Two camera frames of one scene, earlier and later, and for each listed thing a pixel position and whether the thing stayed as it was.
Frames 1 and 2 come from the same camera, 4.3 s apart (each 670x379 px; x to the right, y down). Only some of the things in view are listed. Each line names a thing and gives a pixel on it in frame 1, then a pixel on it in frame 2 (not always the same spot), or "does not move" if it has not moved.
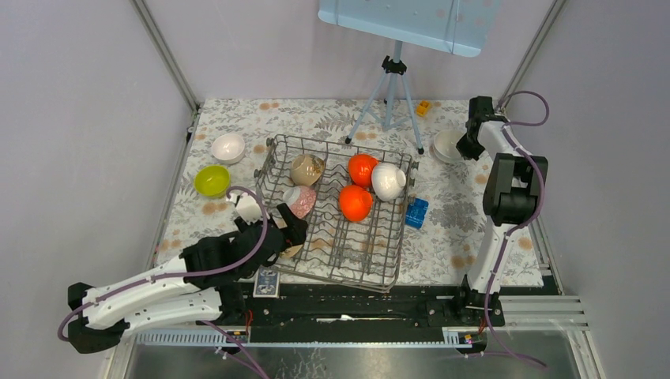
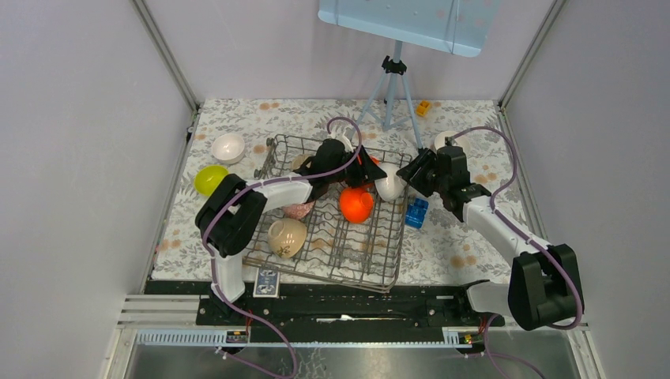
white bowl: x=228 y=148 does not move
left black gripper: x=295 y=231 -> x=365 y=172
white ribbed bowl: x=445 y=145 does not move
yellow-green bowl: x=212 y=181 does not move
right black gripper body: x=471 y=149 -> x=427 y=180
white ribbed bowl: x=387 y=181 does not move
